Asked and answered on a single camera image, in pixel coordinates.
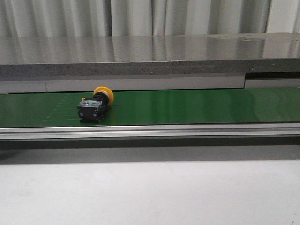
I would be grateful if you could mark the white pleated curtain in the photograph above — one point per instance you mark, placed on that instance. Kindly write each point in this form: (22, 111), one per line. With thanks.
(77, 18)

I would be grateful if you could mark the grey stone countertop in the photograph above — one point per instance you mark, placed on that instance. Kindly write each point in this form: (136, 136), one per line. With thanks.
(58, 57)

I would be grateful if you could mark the yellow mushroom push button switch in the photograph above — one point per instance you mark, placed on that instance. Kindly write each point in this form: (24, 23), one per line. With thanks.
(92, 109)

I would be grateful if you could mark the aluminium conveyor frame rail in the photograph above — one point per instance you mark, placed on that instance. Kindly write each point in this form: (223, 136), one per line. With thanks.
(152, 131)

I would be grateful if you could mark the green conveyor belt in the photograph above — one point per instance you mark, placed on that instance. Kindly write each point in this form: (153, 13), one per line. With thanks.
(147, 107)

